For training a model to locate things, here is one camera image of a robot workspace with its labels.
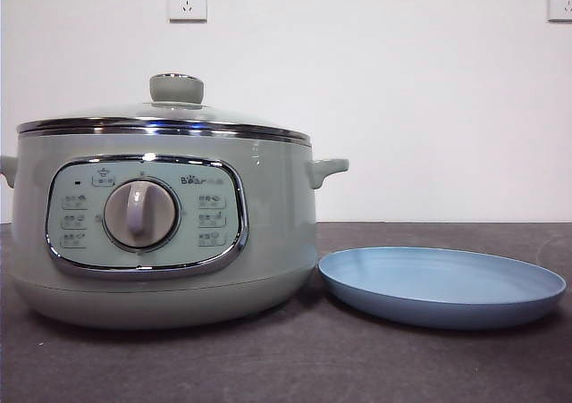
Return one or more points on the glass lid with green knob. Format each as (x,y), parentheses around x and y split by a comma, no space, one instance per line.
(176,88)

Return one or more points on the pale green electric steamer pot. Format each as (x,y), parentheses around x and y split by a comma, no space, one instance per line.
(277,224)

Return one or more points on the blue round plate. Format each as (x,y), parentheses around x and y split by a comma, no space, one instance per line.
(442,313)

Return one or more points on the white wall socket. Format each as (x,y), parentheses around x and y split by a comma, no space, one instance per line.
(187,1)
(561,1)

